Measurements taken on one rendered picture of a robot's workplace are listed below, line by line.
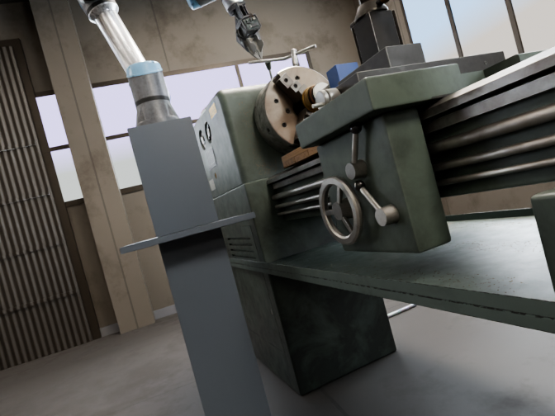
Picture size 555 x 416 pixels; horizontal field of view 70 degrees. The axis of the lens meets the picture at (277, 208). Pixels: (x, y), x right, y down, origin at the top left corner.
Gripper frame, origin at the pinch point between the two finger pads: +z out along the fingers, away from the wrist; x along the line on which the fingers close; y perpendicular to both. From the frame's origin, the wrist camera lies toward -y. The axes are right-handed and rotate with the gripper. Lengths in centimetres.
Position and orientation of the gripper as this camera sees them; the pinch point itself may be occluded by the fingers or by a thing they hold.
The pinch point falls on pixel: (258, 57)
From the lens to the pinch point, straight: 169.4
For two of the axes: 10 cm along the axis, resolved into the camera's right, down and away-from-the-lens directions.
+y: 3.6, -0.8, -9.3
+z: 4.7, 8.8, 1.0
